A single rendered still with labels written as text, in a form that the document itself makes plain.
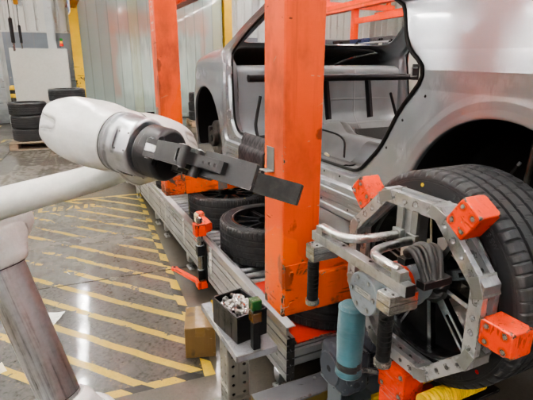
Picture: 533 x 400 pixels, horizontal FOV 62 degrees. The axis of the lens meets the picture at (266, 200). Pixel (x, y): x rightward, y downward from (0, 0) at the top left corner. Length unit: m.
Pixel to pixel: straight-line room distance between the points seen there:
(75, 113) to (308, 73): 1.04
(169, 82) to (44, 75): 8.81
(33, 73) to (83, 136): 11.41
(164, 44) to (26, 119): 6.30
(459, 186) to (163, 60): 2.52
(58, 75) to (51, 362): 10.99
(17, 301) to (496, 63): 1.48
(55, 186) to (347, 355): 1.03
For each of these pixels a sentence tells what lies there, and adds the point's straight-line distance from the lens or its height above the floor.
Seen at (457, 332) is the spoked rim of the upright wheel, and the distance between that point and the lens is 1.46.
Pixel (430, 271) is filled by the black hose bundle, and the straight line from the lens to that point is 1.16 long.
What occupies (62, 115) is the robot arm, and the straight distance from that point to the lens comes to 0.73.
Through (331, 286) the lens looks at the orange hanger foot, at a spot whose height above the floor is 0.61.
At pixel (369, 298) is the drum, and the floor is 0.85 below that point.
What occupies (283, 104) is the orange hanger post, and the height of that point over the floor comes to 1.35.
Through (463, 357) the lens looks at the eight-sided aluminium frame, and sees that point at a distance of 1.32.
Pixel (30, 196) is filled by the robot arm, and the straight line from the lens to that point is 0.94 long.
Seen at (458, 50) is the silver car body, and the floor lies 1.52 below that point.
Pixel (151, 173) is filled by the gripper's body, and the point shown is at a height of 1.33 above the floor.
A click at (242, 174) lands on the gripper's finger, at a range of 0.49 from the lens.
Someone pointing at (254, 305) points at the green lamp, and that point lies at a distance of 1.65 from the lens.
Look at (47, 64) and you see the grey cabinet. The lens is 12.07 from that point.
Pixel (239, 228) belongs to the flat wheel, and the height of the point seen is 0.50.
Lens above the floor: 1.46
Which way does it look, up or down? 16 degrees down
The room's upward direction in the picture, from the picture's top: straight up
